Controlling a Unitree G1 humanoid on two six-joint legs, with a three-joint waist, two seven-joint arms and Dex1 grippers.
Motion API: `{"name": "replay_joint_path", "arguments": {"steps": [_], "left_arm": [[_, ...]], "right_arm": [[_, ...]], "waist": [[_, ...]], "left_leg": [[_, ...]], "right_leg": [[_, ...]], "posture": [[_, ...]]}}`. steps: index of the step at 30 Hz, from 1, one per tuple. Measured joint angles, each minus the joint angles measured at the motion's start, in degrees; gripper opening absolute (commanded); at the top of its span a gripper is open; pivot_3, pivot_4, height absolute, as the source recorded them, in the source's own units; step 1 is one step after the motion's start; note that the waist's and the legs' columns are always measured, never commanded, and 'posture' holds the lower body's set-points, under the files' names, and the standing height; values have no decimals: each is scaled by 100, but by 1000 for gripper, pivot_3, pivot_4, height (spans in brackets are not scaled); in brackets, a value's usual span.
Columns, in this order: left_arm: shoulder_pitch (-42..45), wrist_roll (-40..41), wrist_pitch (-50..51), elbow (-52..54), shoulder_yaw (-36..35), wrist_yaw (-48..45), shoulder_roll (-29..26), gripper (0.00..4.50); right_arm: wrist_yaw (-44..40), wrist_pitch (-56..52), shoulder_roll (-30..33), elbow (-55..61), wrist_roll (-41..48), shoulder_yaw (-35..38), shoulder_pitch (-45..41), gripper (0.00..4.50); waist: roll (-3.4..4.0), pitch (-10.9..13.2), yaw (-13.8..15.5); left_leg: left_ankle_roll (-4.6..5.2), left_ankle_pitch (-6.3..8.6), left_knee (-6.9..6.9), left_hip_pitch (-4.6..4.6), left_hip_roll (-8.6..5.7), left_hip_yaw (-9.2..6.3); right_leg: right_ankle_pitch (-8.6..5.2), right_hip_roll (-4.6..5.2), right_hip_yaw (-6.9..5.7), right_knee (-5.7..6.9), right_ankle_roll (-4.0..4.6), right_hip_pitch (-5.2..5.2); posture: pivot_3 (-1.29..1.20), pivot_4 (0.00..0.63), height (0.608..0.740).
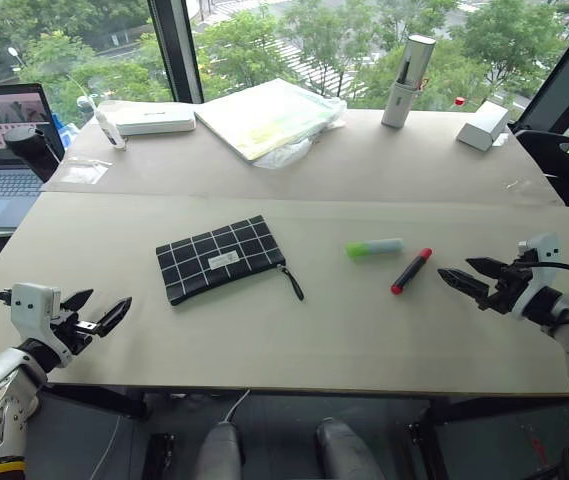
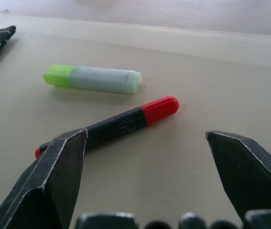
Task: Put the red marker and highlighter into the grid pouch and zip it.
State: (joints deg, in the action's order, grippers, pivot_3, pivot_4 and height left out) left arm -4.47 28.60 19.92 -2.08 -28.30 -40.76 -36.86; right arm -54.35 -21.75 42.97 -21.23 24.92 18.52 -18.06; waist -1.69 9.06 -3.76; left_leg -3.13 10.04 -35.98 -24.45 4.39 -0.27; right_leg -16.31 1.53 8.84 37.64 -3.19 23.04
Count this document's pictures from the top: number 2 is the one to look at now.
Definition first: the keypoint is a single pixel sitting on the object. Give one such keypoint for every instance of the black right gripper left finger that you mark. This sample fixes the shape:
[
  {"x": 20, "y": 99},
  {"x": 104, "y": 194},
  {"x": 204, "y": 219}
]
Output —
[{"x": 54, "y": 176}]

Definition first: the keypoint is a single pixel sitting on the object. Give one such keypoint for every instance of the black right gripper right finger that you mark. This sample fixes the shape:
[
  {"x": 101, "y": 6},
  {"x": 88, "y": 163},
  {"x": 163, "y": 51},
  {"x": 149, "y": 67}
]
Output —
[{"x": 247, "y": 171}]

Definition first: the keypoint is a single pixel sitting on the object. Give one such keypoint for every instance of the black marker with red cap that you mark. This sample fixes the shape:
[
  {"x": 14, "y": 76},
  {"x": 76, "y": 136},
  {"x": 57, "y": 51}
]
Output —
[{"x": 135, "y": 120}]

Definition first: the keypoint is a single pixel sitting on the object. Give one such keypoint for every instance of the green highlighter with translucent body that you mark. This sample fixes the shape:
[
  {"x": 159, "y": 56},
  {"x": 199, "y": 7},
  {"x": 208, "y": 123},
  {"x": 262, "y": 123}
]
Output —
[{"x": 94, "y": 80}]

